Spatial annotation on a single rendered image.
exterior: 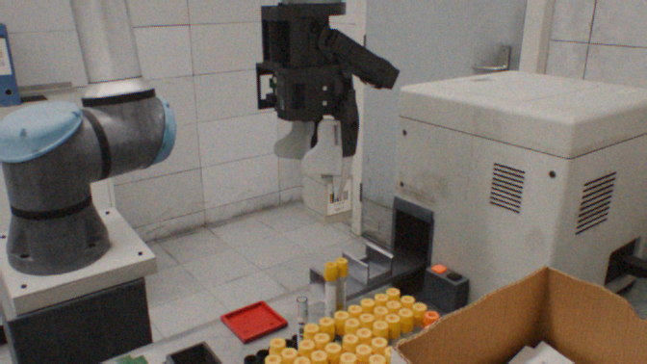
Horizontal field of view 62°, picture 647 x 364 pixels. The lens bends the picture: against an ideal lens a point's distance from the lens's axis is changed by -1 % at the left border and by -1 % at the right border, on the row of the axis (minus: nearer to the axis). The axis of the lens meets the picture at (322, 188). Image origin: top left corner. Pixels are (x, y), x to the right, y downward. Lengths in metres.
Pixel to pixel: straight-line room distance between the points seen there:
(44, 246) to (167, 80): 2.14
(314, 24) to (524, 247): 0.37
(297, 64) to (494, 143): 0.28
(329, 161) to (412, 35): 1.97
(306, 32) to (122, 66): 0.41
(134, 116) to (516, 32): 1.60
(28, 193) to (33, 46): 1.94
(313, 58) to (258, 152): 2.72
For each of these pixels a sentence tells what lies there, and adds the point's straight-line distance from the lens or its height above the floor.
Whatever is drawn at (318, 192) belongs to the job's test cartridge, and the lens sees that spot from 0.62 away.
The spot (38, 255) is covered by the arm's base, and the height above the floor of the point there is 0.94.
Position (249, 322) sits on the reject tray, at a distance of 0.77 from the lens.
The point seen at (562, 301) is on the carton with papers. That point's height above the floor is 0.99.
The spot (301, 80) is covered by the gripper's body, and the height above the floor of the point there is 1.22.
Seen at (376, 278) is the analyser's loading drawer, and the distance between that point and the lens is 0.78.
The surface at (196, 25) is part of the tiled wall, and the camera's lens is 3.00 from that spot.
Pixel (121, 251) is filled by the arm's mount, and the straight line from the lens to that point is 0.94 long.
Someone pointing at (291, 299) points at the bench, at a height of 0.88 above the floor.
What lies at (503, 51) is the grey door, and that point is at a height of 1.08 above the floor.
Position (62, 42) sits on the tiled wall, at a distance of 2.79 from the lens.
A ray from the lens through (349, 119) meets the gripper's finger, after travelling 0.57.
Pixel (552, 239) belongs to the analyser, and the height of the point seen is 1.03.
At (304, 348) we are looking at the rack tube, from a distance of 0.53.
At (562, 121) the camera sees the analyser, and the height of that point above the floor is 1.17.
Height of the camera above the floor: 1.31
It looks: 20 degrees down
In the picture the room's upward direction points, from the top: straight up
